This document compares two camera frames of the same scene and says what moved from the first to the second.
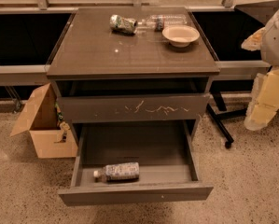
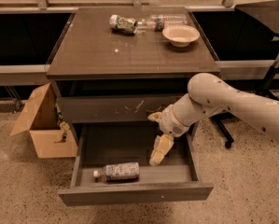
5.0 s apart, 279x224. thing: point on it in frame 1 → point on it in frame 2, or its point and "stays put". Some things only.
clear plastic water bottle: (158, 22) stays put
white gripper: (276, 42) → (169, 120)
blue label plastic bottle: (118, 172) stays put
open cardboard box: (42, 121) stays put
